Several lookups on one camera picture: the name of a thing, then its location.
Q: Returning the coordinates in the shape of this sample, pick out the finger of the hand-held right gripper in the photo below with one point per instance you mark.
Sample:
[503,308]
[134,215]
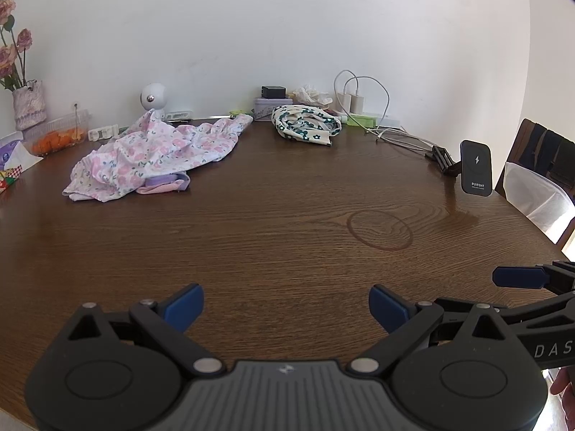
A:
[451,303]
[516,277]

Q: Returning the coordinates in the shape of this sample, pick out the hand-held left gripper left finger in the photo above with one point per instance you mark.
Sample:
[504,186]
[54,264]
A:
[184,307]

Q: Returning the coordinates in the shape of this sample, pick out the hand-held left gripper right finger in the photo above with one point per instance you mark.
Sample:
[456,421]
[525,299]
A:
[386,309]

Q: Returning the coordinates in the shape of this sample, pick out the pink floral garment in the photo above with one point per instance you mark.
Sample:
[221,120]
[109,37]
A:
[170,148]

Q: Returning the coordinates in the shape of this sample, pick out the dark clothes on chair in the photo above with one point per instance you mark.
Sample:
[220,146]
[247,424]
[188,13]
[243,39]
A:
[552,152]

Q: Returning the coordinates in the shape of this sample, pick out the person's right hand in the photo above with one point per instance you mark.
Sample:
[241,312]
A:
[565,388]

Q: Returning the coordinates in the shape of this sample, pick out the white bag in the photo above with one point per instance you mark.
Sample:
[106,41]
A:
[534,197]

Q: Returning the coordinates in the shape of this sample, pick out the pastel pink purple garment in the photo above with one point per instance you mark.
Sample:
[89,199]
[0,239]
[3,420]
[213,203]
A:
[161,185]

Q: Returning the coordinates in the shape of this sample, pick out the wooden chair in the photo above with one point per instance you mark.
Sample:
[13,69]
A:
[523,139]

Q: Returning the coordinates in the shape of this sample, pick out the black charger stand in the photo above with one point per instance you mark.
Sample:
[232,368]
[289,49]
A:
[442,159]

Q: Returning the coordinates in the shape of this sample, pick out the white power strip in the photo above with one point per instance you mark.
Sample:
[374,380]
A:
[388,121]

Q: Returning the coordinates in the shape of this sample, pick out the green case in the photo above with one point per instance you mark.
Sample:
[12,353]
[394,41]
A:
[361,120]

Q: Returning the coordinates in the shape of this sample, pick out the small white device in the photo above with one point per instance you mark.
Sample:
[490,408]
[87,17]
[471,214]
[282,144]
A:
[177,115]

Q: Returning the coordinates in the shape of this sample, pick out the small green item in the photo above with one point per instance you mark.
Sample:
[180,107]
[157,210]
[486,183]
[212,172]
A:
[238,112]

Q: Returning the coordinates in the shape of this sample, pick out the cream green floral garment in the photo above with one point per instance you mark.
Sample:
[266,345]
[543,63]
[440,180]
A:
[301,123]

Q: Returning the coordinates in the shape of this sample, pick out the white charger adapter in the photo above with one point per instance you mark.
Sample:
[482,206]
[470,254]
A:
[344,102]
[357,104]

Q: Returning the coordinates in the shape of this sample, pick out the clear container with orange food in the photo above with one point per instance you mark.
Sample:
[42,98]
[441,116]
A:
[56,139]

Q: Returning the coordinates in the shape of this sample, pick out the lavender tin box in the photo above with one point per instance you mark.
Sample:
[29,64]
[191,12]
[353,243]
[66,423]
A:
[265,107]

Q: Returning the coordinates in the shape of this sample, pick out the red checkered packet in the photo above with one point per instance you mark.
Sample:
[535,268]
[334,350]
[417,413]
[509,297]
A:
[6,182]

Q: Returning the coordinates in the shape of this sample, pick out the crumpled white tissue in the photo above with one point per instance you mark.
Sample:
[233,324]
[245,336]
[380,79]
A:
[310,94]

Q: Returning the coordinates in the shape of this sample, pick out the purple tissue pack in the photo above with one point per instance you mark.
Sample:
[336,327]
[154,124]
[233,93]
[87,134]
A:
[9,155]

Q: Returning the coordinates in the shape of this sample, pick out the small black box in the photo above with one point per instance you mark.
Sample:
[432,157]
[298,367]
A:
[274,91]

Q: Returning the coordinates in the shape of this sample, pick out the lilac lace vase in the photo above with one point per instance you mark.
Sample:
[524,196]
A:
[29,105]

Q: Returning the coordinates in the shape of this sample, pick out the pink artificial flowers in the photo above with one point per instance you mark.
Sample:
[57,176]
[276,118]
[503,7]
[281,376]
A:
[24,38]

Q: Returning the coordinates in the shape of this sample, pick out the white robot-shaped camera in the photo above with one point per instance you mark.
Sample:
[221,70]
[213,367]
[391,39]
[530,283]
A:
[152,94]

